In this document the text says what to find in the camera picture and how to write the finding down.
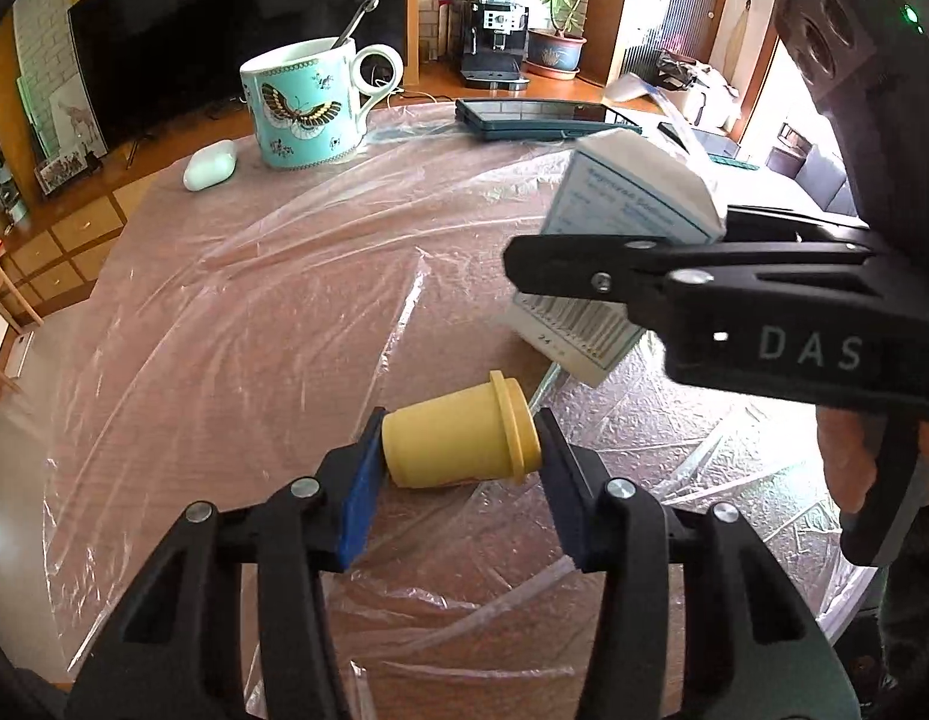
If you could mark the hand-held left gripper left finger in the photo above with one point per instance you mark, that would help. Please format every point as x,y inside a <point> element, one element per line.
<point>359,480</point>

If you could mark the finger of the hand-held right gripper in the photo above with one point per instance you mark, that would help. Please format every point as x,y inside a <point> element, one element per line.
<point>569,262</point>
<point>802,223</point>

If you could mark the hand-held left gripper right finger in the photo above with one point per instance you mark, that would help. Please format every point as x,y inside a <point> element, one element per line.
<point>563,499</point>

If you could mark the white printed paper packet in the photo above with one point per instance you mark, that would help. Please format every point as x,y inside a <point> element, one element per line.
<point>629,187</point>

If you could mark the yellow plastic cup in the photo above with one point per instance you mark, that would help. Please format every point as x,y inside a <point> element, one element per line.
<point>449,442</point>

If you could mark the person's right hand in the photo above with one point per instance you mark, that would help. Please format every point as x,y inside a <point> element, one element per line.
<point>839,457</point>

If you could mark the grey sofa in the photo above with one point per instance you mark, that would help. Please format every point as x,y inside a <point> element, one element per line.
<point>817,165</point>

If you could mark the clear plastic bag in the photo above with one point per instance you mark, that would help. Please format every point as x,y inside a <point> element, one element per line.
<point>637,86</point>

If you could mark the round green-rimmed table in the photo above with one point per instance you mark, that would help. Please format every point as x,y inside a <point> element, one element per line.
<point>269,300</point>

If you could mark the green-edged round table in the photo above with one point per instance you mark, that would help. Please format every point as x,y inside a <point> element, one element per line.
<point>284,255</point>

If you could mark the potted green plant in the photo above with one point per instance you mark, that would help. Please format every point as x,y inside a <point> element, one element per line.
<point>562,22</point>

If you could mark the black coffee machine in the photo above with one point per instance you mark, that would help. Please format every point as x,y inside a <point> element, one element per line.
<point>491,30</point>

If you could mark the turquoise butterfly mug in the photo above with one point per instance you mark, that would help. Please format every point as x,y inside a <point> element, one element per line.
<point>303,109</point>

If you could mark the metal spoon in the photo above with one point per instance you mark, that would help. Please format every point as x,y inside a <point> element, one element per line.
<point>353,21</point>

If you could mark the white earbuds case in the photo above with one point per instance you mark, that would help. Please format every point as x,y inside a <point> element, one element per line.
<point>208,166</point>

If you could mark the wooden drawer cabinet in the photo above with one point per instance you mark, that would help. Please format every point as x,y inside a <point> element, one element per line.
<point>67,240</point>

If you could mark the wooden chair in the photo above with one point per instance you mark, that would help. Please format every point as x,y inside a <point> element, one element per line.
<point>3,337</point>

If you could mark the black flat television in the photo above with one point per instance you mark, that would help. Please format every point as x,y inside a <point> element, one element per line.
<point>209,30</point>

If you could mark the giraffe picture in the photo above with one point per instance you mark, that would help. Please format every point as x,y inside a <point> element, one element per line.
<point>78,120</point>

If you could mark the small photo frame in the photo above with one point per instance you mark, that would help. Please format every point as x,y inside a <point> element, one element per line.
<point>68,171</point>

